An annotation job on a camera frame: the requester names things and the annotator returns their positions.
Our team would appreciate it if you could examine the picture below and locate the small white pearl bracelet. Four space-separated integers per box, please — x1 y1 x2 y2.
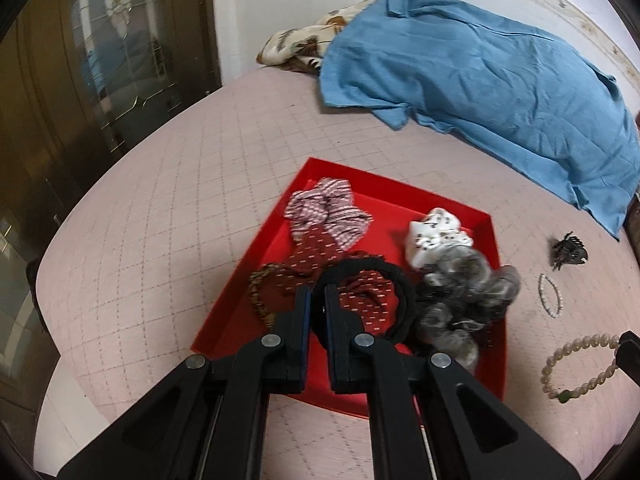
538 273 564 319

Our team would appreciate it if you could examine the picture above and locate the red tray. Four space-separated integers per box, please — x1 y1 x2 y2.
190 156 511 431

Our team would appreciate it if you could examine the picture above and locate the black hair tie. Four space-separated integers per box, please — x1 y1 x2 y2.
310 255 417 347

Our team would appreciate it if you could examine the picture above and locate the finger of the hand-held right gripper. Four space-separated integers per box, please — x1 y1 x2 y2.
618 330 640 373

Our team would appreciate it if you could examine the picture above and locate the plaid fabric scrunchie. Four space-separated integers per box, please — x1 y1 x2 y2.
283 176 374 251

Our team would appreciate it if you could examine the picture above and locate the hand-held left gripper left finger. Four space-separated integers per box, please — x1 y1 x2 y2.
56 286 313 480

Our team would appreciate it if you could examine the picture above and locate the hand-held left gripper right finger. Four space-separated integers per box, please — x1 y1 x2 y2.
323 284 577 480

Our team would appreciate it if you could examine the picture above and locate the white dotted scrunchie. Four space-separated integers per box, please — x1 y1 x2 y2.
403 207 474 272

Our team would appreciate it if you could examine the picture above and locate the grey organza scrunchie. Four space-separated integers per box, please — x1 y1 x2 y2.
412 249 522 377

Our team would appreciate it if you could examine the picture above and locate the floral pillow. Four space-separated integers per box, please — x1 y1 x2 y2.
256 0 387 77

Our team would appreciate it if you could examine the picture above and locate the leopard print scrunchie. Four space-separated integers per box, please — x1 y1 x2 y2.
248 261 302 329

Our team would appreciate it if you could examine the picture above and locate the red polka dot scrunchie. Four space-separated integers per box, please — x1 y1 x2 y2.
287 224 402 335

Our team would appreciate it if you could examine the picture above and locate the blue shirt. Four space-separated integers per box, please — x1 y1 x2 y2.
318 0 640 241

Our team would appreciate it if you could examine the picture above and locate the black hair claw clip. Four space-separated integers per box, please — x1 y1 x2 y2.
551 231 589 272

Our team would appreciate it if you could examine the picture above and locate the wooden cabinet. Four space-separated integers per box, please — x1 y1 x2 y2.
0 0 224 461

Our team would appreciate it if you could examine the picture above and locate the large pearl bracelet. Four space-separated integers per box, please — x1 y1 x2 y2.
540 333 625 404

